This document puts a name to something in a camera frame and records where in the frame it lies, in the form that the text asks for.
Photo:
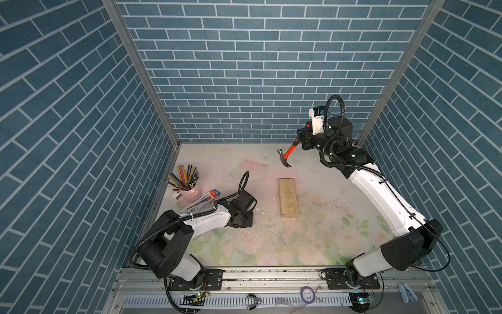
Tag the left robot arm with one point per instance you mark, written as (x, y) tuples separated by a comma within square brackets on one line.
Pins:
[(162, 249)]

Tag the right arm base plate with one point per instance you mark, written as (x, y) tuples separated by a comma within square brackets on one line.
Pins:
[(343, 279)]

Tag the grey clamp tool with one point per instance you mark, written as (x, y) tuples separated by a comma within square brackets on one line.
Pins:
[(407, 293)]

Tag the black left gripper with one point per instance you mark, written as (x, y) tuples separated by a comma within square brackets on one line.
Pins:
[(250, 220)]

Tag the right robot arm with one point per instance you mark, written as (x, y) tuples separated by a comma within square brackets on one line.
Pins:
[(415, 236)]

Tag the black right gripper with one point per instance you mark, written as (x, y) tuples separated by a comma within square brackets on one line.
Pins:
[(308, 137)]

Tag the wooden block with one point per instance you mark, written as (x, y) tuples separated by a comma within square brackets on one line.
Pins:
[(288, 198)]

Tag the pink pencil cup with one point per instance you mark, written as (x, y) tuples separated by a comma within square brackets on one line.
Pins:
[(192, 195)]

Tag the red-handled claw hammer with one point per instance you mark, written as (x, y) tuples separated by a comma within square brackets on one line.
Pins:
[(284, 156)]

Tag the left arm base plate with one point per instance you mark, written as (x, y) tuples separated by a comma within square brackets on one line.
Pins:
[(206, 279)]

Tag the red blue white box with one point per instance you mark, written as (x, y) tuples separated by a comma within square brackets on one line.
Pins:
[(204, 200)]

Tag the aluminium mounting rail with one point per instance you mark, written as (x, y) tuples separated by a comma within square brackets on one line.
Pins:
[(290, 289)]

